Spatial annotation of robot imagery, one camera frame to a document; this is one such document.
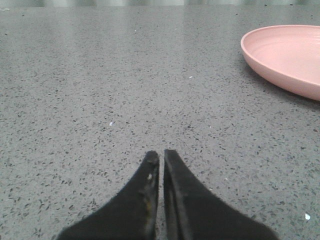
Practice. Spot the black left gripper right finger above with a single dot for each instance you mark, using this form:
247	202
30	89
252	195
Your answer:
193	212

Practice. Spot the pink plate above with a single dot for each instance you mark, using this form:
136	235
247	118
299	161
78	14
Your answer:
287	56

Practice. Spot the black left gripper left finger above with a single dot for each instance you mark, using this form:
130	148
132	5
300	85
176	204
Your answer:
130	215

